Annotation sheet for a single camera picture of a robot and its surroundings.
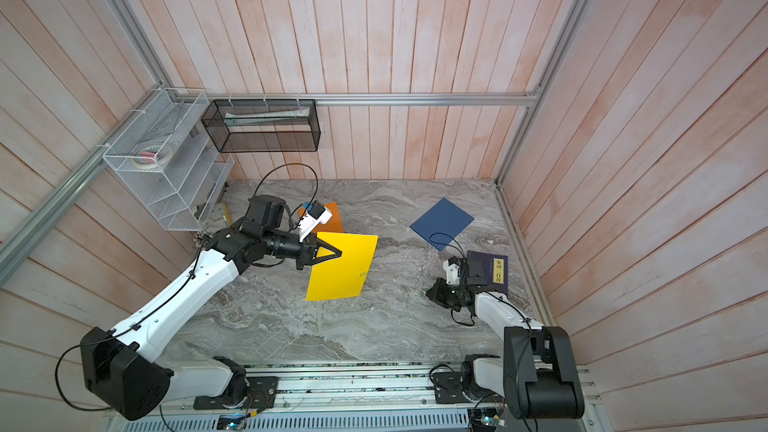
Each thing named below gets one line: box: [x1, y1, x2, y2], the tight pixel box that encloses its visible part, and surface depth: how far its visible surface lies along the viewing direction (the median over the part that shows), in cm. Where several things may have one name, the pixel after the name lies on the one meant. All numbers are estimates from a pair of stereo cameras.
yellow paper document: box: [306, 232, 379, 302], surface depth 72 cm
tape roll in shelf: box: [132, 142, 170, 169], surface depth 75 cm
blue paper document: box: [409, 197, 475, 251], surface depth 112 cm
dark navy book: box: [467, 250, 509, 294], surface depth 94 cm
